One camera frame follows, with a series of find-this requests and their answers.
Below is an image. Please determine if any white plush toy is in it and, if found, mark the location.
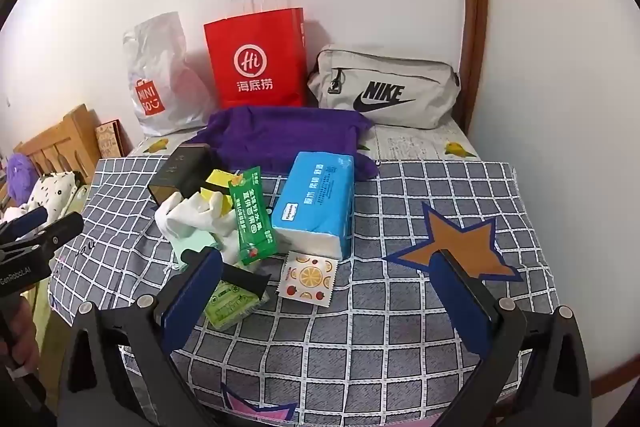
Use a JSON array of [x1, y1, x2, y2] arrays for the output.
[[154, 192, 241, 265]]

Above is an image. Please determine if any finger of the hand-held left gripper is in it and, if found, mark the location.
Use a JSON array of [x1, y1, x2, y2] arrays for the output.
[[0, 212, 85, 258], [0, 205, 50, 239]]

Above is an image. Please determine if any white dotted cloth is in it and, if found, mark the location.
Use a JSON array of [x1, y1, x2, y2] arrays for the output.
[[27, 171, 76, 218]]

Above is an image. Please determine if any fruit print packet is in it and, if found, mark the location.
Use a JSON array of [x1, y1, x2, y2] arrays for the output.
[[274, 251, 339, 308]]

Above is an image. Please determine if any small yellow bag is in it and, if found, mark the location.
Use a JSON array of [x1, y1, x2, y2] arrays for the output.
[[200, 168, 236, 218]]

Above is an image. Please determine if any grey checked blanket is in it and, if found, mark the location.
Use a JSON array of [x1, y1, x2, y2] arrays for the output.
[[47, 157, 558, 427]]

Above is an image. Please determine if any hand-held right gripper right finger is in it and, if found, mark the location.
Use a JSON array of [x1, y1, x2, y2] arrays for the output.
[[430, 248, 593, 427]]

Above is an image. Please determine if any small green tissue pack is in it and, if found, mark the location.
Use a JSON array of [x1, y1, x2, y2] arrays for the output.
[[202, 279, 271, 333]]

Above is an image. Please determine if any person's left hand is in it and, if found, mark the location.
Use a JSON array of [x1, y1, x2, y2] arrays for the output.
[[0, 302, 40, 375]]

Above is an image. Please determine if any red paper shopping bag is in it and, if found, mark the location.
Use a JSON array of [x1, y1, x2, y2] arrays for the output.
[[203, 0, 307, 110]]

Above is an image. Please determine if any brown patterned box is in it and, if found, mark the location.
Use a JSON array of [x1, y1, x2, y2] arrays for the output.
[[95, 119, 132, 158]]

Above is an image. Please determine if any long green wipes packet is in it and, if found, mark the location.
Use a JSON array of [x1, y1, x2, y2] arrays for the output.
[[228, 166, 278, 265]]

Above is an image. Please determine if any purple plush toy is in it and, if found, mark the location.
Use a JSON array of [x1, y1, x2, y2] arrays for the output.
[[5, 152, 40, 202]]

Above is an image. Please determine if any purple towel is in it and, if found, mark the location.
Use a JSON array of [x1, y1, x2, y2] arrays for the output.
[[192, 105, 381, 180]]

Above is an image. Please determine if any fruit print bed sheet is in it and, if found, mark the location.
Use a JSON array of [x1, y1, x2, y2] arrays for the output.
[[127, 114, 478, 162]]

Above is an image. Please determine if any grey waist bag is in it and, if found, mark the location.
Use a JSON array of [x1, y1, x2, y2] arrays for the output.
[[306, 44, 462, 130]]

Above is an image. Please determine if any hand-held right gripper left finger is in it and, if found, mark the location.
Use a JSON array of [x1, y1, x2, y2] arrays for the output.
[[59, 247, 226, 427]]

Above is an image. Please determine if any wooden headboard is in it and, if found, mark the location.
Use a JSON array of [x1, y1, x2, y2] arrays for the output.
[[12, 103, 103, 188]]

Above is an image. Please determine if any brown wooden door frame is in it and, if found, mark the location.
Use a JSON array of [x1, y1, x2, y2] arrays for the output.
[[460, 0, 490, 132]]

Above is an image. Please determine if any mint green cloth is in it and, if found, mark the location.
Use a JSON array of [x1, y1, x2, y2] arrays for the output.
[[170, 229, 221, 270]]

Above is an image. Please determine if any blue tissue pack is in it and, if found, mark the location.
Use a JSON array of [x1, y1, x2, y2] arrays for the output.
[[270, 151, 356, 259]]

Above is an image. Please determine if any white plastic shopping bag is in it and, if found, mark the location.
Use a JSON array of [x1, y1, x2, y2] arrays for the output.
[[122, 11, 213, 136]]

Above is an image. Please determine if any dark green tin box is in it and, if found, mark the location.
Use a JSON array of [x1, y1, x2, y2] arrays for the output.
[[147, 143, 216, 206]]

